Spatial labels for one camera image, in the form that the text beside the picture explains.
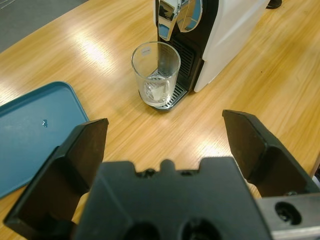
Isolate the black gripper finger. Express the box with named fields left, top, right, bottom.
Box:
left=221, top=109, right=320, bottom=200
left=3, top=118, right=110, bottom=235

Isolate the clear drinking glass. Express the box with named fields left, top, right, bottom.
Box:
left=131, top=41, right=182, bottom=109

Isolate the white capsule coffee machine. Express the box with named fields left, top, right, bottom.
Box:
left=138, top=0, right=270, bottom=112

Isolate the teal plastic tray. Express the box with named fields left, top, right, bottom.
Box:
left=0, top=80, right=91, bottom=200

